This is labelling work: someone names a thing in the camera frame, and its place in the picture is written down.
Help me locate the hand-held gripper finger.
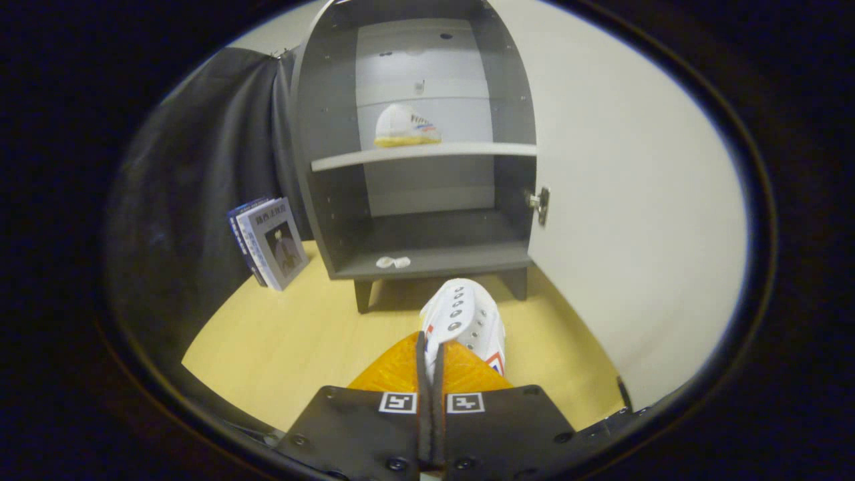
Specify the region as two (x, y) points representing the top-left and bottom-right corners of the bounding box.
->
(275, 331), (433, 481)
(432, 339), (577, 481)

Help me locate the white canvas shoe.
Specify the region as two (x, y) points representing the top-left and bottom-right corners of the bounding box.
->
(373, 103), (442, 148)
(419, 278), (507, 385)

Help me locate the grey shoe cabinet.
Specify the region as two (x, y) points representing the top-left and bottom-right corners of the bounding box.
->
(290, 0), (539, 315)

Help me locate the grey shoe cabinet door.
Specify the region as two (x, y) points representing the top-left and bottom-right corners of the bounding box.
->
(490, 0), (749, 412)

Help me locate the metal door lock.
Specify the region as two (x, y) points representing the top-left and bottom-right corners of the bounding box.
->
(527, 186), (550, 226)

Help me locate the grey cabinet shelf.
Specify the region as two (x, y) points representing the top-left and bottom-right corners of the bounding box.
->
(311, 141), (538, 173)

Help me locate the grey cover book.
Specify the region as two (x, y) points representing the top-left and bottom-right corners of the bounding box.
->
(237, 197), (311, 291)

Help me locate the blue cover book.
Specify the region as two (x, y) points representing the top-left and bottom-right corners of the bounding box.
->
(226, 198), (275, 288)

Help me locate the black backdrop cloth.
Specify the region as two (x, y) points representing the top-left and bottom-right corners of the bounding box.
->
(106, 47), (316, 375)

